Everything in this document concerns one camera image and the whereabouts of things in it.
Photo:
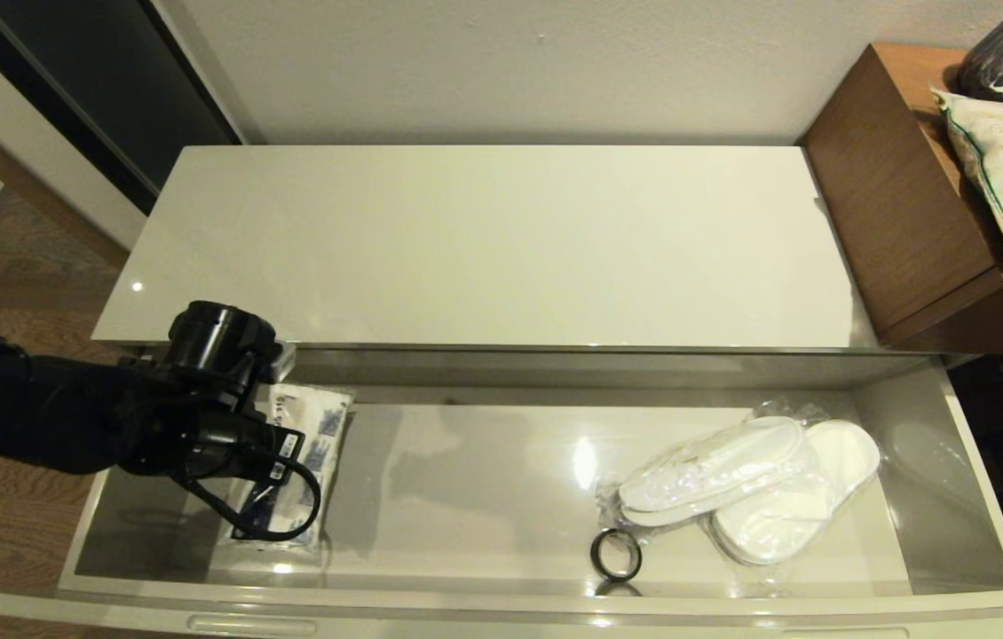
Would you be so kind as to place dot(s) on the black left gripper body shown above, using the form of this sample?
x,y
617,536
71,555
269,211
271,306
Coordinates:
x,y
217,342

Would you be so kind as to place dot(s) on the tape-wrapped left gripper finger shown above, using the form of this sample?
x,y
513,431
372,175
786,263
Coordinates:
x,y
283,362

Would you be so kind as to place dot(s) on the white blue-printed tissue pack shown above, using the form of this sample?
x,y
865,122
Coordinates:
x,y
319,426

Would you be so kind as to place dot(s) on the cream cabinet drawer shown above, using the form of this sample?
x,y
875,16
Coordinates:
x,y
484,497

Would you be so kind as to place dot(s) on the bagged white slippers pair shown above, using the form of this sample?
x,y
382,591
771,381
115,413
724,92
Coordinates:
x,y
830,497
706,470

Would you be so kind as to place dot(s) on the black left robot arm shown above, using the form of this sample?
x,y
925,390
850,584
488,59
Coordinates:
x,y
40,408

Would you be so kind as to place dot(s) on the cream glossy cabinet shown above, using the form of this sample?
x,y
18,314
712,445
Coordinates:
x,y
466,248

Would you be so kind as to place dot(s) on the dark door panel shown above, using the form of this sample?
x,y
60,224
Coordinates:
x,y
102,80

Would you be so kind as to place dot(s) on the brown wooden side table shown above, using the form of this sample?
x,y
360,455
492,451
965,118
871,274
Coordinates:
x,y
892,186

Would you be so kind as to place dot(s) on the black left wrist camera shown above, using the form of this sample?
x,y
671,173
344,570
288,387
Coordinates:
x,y
275,453

